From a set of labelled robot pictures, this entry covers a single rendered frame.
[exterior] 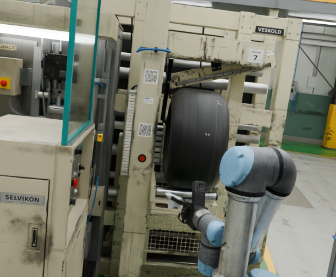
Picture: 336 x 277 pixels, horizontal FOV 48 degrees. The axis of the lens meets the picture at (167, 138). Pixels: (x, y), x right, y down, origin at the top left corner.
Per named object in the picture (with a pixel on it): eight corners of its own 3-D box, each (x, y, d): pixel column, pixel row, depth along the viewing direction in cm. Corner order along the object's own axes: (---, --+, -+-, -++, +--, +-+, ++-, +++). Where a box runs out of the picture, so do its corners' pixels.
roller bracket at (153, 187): (149, 202, 204) (150, 184, 202) (148, 181, 243) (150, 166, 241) (155, 203, 204) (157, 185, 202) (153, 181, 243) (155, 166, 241)
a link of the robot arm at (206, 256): (231, 276, 131) (236, 246, 129) (202, 278, 126) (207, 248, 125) (220, 264, 138) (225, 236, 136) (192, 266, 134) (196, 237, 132)
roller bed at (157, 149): (130, 167, 252) (135, 122, 247) (131, 161, 266) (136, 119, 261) (160, 170, 253) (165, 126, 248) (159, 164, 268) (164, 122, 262)
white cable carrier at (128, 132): (120, 175, 213) (129, 89, 205) (121, 172, 218) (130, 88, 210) (128, 175, 213) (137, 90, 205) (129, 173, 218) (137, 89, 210)
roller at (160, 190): (154, 195, 207) (154, 187, 206) (153, 193, 212) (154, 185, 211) (217, 201, 210) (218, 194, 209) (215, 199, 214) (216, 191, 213)
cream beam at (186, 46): (165, 55, 227) (169, 30, 224) (164, 57, 251) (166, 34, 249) (265, 68, 231) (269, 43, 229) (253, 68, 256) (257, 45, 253)
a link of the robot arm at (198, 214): (199, 211, 132) (220, 214, 135) (194, 206, 136) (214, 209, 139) (194, 232, 133) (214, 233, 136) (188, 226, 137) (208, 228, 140)
